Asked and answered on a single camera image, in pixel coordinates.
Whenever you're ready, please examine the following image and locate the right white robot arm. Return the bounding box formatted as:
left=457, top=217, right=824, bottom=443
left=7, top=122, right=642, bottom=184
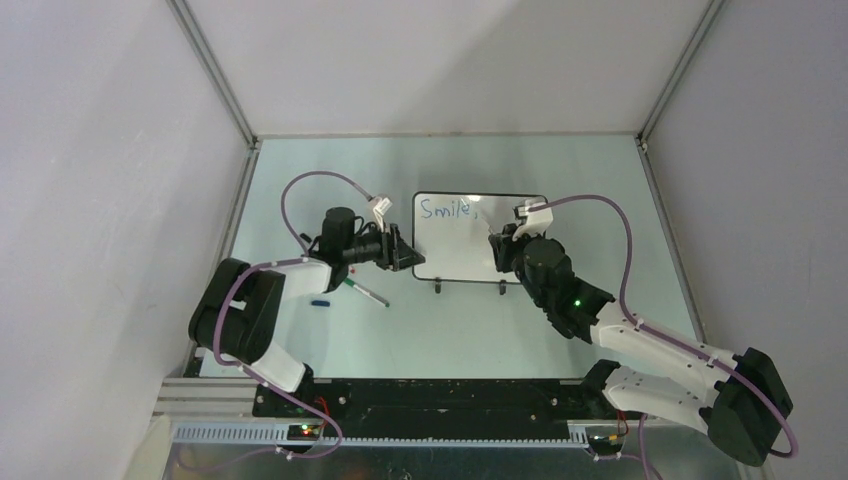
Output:
left=488, top=224, right=793, bottom=467

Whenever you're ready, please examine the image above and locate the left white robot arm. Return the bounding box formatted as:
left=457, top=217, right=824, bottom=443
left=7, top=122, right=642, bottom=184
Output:
left=187, top=207, right=426, bottom=417

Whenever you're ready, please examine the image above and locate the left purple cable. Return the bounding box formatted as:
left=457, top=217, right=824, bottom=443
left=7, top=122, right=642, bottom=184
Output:
left=211, top=170, right=376, bottom=462

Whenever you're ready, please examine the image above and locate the purple cable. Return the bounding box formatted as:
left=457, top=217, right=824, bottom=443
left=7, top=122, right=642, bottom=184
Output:
left=211, top=170, right=376, bottom=462
left=526, top=193, right=800, bottom=480

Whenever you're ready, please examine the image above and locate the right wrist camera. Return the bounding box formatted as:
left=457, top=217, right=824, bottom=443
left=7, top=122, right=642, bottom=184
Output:
left=512, top=197, right=553, bottom=240

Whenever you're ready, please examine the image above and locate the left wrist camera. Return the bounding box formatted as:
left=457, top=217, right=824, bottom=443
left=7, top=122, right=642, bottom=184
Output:
left=368, top=195, right=393, bottom=231

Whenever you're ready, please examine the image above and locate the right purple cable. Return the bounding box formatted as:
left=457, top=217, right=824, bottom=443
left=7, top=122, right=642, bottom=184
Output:
left=526, top=193, right=800, bottom=480

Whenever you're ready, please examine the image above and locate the small black framed whiteboard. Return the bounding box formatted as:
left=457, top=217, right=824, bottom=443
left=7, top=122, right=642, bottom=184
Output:
left=412, top=191, right=548, bottom=284

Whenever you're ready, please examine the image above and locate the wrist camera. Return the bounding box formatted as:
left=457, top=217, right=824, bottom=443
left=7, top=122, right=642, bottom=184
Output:
left=368, top=195, right=393, bottom=231
left=512, top=197, right=553, bottom=240

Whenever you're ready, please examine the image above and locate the green capped whiteboard marker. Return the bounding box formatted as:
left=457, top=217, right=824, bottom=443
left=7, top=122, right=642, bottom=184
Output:
left=344, top=278, right=390, bottom=308

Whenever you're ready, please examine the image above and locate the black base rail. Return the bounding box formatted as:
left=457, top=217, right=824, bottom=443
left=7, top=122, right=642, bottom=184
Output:
left=254, top=377, right=647, bottom=442

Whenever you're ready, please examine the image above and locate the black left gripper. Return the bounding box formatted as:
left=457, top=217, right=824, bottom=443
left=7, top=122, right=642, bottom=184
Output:
left=342, top=219, right=424, bottom=272

